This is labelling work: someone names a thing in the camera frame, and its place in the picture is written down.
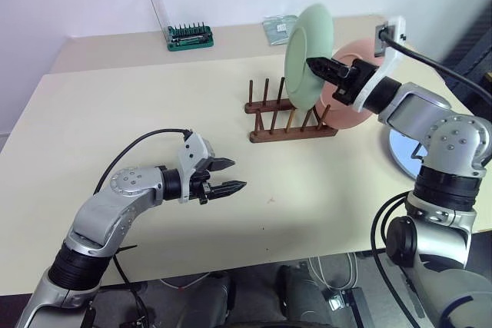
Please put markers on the green screwdriver bit set case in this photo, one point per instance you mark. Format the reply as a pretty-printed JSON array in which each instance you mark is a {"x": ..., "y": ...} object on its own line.
[{"x": 190, "y": 38}]

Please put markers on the green plate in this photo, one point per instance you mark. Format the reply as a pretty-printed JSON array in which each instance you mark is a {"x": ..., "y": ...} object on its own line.
[{"x": 307, "y": 47}]

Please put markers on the grey-green plastic packet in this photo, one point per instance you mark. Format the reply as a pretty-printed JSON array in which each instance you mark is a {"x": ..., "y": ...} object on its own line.
[{"x": 278, "y": 30}]

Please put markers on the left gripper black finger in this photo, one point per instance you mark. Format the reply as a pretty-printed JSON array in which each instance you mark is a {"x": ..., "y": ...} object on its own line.
[
  {"x": 223, "y": 164},
  {"x": 228, "y": 189}
]

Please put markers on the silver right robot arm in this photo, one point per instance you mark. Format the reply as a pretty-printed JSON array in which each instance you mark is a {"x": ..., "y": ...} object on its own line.
[{"x": 442, "y": 159}]

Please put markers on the pink plate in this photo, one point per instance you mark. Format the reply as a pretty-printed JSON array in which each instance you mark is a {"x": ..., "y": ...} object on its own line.
[{"x": 346, "y": 113}]

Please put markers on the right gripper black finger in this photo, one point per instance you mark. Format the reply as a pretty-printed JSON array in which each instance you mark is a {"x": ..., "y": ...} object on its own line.
[{"x": 326, "y": 68}]

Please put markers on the black slatted furniture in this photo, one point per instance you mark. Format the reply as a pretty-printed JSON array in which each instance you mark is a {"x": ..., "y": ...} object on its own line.
[{"x": 471, "y": 47}]

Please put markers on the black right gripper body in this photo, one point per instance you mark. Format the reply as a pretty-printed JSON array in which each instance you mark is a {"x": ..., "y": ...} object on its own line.
[{"x": 355, "y": 78}]

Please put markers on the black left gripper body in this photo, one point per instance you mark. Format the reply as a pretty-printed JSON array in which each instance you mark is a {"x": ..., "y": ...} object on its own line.
[{"x": 200, "y": 186}]

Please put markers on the blue plate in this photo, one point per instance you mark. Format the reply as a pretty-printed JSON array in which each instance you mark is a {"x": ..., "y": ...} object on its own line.
[{"x": 401, "y": 155}]

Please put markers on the dark rounded grey shape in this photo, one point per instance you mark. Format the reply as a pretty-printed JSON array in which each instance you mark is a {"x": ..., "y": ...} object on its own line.
[{"x": 305, "y": 297}]

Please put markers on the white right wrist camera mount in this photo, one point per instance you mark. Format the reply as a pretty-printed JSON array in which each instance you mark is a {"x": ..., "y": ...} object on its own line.
[{"x": 388, "y": 55}]

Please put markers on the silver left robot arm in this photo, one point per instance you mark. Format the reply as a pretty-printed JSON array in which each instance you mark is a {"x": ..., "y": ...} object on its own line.
[{"x": 104, "y": 213}]

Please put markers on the wooden dish rack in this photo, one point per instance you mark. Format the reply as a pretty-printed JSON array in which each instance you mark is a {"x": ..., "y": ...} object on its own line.
[{"x": 292, "y": 134}]

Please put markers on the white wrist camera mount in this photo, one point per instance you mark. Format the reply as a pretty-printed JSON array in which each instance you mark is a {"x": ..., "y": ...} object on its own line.
[
  {"x": 191, "y": 155},
  {"x": 388, "y": 55}
]

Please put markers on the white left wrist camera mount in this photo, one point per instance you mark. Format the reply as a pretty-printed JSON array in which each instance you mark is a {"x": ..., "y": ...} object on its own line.
[{"x": 191, "y": 155}]

